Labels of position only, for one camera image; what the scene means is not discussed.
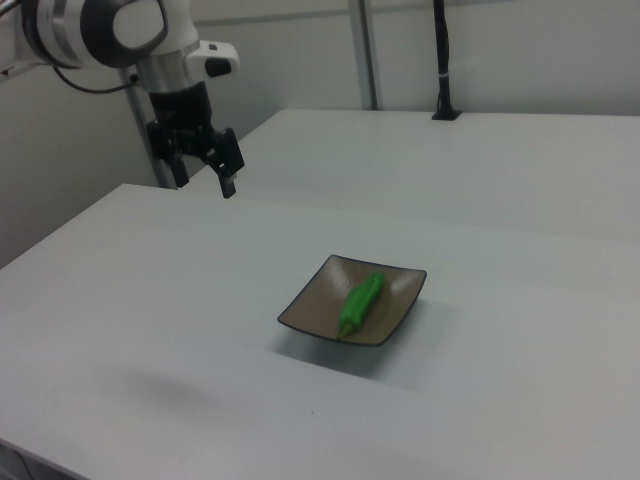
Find square brown ceramic plate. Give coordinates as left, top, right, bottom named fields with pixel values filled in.
left=276, top=253, right=428, bottom=348

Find grey metal wall post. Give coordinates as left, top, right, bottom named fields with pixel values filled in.
left=346, top=0, right=379, bottom=111

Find green chili pepper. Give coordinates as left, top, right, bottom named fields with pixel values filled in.
left=335, top=271, right=386, bottom=342

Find aluminium frame post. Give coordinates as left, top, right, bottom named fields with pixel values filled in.
left=118, top=65, right=179, bottom=190

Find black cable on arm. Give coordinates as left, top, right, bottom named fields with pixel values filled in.
left=51, top=64, right=140, bottom=95

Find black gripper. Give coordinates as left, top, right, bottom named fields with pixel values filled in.
left=146, top=79, right=247, bottom=201

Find black pole with base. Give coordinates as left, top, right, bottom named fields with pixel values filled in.
left=431, top=0, right=464, bottom=122

